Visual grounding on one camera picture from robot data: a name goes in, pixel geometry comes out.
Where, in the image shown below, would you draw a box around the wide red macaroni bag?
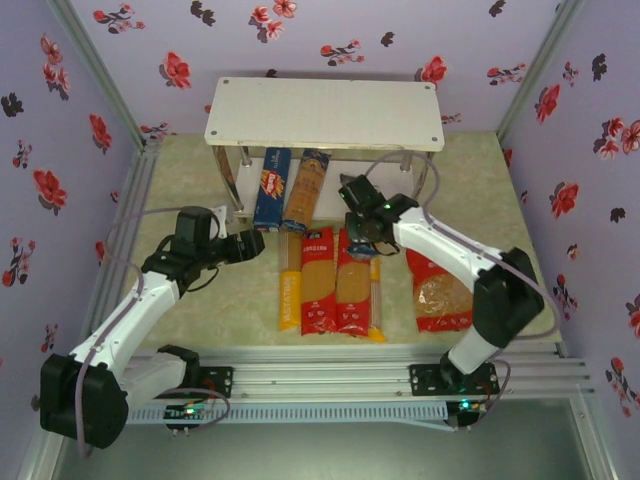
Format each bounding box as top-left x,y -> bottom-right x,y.
405,248 -> 474,334

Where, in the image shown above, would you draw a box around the right circuit board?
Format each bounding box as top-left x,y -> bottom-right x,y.
455,398 -> 490,429

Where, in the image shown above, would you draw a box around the aluminium base frame rails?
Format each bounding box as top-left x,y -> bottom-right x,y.
48,343 -> 597,402

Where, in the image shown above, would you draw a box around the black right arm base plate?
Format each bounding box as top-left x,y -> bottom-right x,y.
408,363 -> 502,399

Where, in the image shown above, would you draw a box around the blue and tan pasta box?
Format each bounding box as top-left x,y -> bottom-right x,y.
281,147 -> 332,237

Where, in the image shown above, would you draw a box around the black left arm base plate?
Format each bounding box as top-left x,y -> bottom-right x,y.
184,365 -> 236,400

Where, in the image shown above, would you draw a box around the aluminium corner post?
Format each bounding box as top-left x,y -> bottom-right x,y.
46,0 -> 152,147
493,0 -> 587,147

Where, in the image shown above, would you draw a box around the aluminium side frame rail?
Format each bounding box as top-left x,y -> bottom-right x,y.
83,141 -> 162,354

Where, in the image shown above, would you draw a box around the blue Barilla spaghetti box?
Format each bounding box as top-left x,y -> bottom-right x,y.
251,146 -> 294,234

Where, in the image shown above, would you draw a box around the white two-tier shelf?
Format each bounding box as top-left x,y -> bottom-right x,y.
203,75 -> 447,224

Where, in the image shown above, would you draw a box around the red spaghetti bag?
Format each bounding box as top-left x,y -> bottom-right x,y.
335,228 -> 374,338
299,226 -> 338,337

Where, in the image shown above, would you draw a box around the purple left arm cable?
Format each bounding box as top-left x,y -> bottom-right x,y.
74,205 -> 233,461

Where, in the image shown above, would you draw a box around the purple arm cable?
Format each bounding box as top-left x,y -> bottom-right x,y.
364,151 -> 565,432
74,205 -> 233,461

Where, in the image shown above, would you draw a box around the left circuit board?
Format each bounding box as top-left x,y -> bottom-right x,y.
164,403 -> 215,427

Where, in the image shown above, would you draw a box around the circuit board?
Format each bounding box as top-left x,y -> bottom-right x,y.
164,403 -> 215,427
455,398 -> 490,429

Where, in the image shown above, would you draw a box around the yellow spaghetti bag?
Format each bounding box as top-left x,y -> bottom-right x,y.
278,230 -> 304,333
368,256 -> 388,343

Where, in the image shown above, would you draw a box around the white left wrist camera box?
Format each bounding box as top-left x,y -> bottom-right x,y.
209,203 -> 230,238

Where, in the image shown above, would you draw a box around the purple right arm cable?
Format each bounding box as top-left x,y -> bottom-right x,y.
364,151 -> 565,432

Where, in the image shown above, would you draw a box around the white slotted cable duct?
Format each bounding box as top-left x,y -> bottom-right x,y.
124,404 -> 450,424

